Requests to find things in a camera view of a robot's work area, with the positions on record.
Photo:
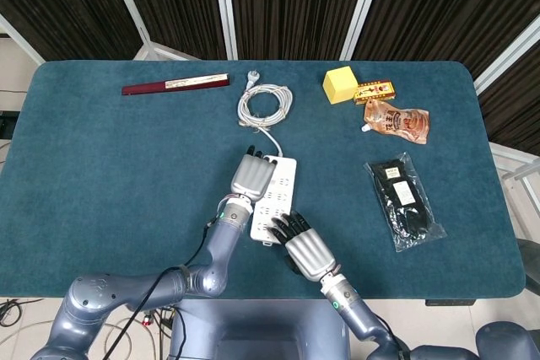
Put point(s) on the black floor power strip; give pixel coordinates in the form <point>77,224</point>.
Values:
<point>6,124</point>

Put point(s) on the black item in clear bag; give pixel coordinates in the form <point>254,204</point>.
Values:
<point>405,204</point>

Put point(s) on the white metal floor frame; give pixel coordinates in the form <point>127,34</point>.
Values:
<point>519,166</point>

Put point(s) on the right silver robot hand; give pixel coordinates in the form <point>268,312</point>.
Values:
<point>308,252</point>

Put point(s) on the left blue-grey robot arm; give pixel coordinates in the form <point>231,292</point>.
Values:
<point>215,259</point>

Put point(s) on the black table control panel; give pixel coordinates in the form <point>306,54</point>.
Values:
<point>450,302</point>

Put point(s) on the white power strip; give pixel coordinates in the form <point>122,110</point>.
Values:
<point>282,195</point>

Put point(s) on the teal table cloth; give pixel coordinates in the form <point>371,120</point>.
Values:
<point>126,166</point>

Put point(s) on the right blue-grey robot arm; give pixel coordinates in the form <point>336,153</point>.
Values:
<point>358,318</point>

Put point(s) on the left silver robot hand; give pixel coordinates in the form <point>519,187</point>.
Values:
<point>251,174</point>

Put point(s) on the blue-grey robot torso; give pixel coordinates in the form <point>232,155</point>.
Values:
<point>253,330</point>

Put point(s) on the orange spout pouch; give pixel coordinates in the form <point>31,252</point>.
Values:
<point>396,121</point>

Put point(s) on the yellow foam cube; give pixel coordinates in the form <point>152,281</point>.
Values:
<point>339,86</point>

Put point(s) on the small yellow red box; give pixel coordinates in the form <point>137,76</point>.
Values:
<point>377,92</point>

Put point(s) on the double white frame post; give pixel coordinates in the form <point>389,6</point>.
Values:
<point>225,6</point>

